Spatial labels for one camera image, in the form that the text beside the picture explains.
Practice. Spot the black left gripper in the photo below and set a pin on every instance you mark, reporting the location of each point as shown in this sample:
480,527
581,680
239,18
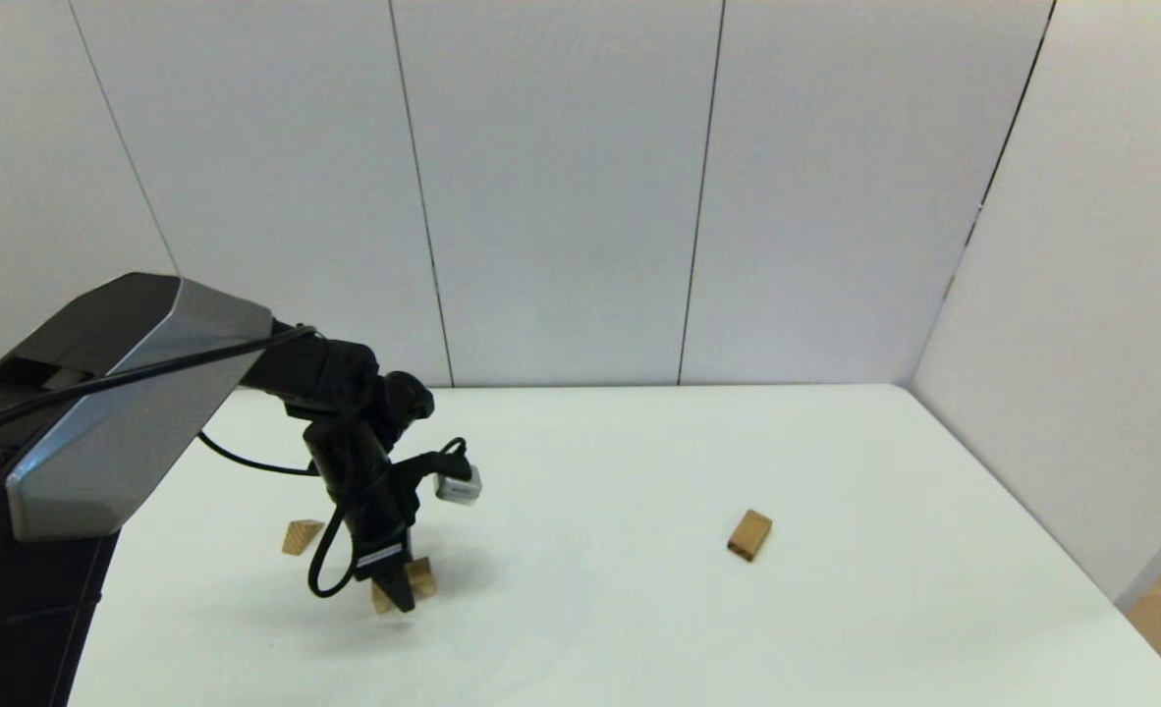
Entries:
374,511

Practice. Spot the arched wooden building block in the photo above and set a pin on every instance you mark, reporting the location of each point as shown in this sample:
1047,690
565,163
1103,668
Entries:
424,579

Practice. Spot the rectangular wooden building block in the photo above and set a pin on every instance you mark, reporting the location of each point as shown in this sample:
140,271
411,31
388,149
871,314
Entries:
748,535

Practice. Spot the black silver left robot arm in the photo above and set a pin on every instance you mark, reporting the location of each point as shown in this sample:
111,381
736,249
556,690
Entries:
129,393

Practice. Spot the triangular wooden building block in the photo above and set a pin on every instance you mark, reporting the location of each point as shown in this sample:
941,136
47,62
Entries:
299,537

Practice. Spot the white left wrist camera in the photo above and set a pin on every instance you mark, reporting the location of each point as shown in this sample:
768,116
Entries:
460,488

